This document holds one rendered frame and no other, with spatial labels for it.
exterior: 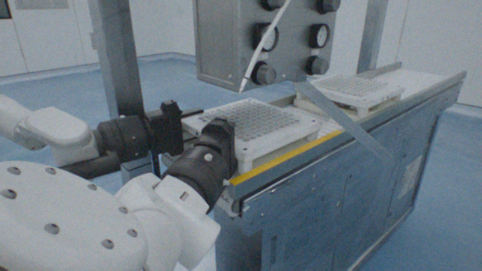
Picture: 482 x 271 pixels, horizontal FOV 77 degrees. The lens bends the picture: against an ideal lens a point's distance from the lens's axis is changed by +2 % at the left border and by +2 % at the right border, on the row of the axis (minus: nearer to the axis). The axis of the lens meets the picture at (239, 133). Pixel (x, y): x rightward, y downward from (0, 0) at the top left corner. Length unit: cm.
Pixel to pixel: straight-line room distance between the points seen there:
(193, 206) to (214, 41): 23
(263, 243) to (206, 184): 39
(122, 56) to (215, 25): 28
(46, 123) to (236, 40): 36
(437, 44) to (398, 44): 37
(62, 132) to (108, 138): 7
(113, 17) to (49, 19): 494
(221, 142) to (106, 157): 21
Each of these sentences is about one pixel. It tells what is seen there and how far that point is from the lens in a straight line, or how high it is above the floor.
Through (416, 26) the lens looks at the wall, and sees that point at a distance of 395.
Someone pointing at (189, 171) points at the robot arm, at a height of 92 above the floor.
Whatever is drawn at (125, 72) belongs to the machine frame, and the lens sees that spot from 67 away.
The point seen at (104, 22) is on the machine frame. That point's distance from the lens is 65.
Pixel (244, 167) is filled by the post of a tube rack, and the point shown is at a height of 84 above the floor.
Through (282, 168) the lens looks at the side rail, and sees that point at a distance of 61.
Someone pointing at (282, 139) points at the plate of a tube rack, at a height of 87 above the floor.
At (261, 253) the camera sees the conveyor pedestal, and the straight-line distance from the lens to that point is 79.
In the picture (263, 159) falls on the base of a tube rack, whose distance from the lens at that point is 62.
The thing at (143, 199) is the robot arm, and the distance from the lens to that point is 32.
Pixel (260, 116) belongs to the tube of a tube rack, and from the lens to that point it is 70.
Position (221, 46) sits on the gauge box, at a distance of 43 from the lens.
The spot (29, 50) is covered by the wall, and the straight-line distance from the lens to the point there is 553.
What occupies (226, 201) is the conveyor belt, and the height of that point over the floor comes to 79.
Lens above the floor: 114
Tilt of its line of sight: 24 degrees down
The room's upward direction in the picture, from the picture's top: straight up
